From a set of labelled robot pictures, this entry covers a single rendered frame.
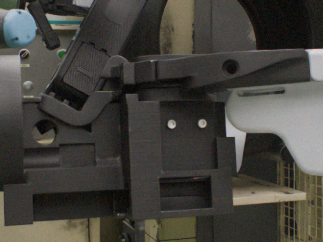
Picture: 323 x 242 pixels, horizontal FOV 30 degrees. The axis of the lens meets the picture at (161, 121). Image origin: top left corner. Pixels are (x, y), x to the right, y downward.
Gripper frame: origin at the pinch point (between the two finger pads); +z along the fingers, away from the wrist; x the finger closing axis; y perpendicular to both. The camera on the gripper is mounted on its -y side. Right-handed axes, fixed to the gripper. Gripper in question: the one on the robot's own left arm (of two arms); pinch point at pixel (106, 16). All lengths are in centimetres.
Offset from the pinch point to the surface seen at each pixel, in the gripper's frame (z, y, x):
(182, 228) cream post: 34, -55, 26
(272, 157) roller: 44, -30, -5
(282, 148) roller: 44, -27, -10
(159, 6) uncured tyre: 9.0, 2.0, -11.8
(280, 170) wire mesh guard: 65, -37, 27
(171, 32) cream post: 25.1, 1.3, 26.7
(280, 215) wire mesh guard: 66, -51, 27
